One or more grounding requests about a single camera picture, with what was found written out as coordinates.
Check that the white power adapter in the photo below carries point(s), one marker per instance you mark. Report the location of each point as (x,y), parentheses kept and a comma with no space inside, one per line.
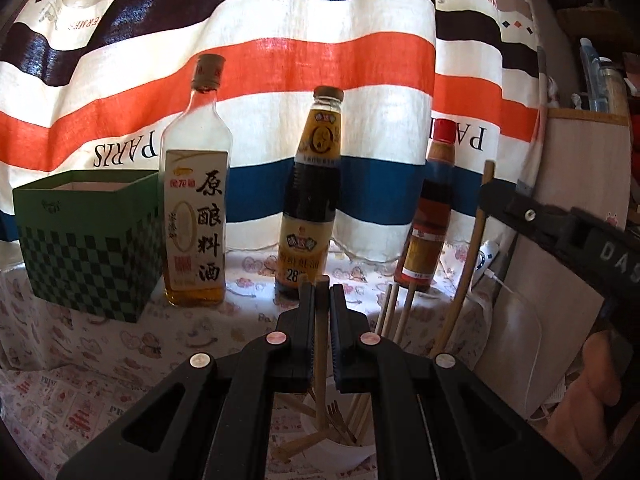
(486,255)

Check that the green checkered box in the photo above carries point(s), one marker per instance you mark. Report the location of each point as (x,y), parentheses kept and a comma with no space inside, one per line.
(92,240)

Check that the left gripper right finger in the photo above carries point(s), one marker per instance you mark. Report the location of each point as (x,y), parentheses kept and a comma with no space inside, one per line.
(433,418)

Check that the striped curtain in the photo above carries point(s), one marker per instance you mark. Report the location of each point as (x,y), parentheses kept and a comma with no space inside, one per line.
(91,84)

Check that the person right hand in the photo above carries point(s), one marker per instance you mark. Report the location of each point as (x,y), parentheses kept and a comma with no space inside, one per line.
(576,427)

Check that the bear print cloth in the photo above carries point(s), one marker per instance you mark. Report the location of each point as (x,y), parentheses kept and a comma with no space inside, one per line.
(38,335)

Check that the red capped sauce bottle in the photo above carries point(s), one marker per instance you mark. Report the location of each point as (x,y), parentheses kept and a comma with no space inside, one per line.
(418,261)

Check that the dark oyster sauce bottle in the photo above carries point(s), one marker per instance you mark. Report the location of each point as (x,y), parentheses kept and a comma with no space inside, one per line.
(311,195)

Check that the clear cooking wine bottle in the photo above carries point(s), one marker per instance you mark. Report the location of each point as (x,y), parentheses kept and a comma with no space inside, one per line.
(195,152)

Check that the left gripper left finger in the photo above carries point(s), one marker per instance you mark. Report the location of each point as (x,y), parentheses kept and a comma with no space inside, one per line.
(209,418)

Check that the print pattern tablecloth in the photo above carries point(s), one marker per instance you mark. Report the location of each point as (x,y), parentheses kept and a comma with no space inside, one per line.
(53,414)

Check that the translucent plastic cup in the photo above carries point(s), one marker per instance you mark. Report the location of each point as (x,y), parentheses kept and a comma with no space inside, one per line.
(337,457)

